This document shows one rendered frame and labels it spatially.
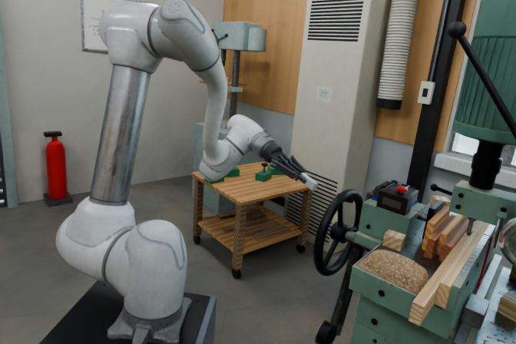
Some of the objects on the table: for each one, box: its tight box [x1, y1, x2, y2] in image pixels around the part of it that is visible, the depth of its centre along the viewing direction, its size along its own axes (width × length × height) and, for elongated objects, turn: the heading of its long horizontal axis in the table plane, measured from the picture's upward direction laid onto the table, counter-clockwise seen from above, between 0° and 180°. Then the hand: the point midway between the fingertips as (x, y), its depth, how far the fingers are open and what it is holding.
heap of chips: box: [356, 250, 432, 294], centre depth 79 cm, size 9×14×4 cm, turn 31°
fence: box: [446, 224, 496, 313], centre depth 89 cm, size 60×2×6 cm, turn 121°
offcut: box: [382, 229, 406, 252], centre depth 90 cm, size 4×4×3 cm
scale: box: [459, 224, 495, 277], centre depth 88 cm, size 50×1×1 cm, turn 121°
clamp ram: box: [410, 200, 444, 240], centre depth 98 cm, size 9×8×9 cm
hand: (308, 181), depth 126 cm, fingers closed
